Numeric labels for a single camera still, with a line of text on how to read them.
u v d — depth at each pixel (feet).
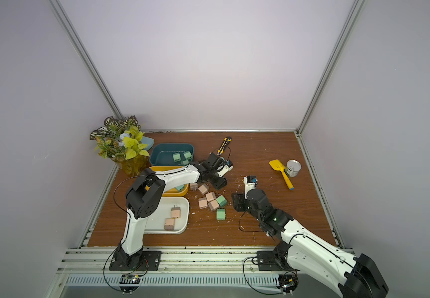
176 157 3.50
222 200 2.87
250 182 2.33
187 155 3.48
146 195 1.74
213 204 2.84
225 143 3.72
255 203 1.93
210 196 2.94
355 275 1.30
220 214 2.76
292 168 3.14
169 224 2.67
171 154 3.56
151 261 2.39
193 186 3.03
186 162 3.38
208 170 2.44
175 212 2.80
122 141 2.69
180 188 2.73
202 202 2.88
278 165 3.32
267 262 2.38
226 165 2.81
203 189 3.03
